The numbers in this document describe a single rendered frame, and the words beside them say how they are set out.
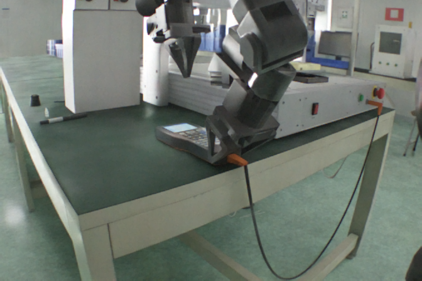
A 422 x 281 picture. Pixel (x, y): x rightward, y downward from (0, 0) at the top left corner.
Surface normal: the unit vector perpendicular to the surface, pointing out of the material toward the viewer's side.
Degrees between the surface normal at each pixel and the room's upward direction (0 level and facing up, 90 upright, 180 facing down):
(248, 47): 112
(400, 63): 90
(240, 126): 30
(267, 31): 66
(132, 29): 90
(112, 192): 0
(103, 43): 90
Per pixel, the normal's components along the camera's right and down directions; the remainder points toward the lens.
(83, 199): 0.04, -0.96
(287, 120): 0.64, 0.23
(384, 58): -0.77, 0.15
